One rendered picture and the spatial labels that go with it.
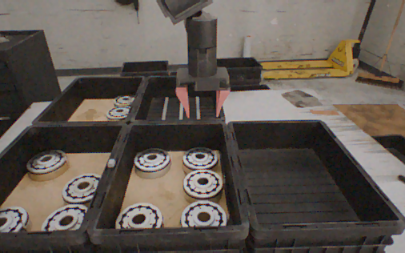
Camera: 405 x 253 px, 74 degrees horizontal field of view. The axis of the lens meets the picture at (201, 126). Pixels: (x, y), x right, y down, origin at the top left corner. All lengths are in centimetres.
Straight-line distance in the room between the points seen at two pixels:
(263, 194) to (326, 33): 398
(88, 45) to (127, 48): 51
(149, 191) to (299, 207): 38
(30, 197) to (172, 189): 36
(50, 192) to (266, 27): 372
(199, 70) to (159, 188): 36
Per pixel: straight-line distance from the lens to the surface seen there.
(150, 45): 395
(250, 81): 240
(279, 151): 90
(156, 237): 53
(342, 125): 141
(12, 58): 211
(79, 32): 406
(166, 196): 72
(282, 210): 71
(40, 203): 81
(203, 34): 50
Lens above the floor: 134
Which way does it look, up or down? 31 degrees down
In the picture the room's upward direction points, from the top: straight up
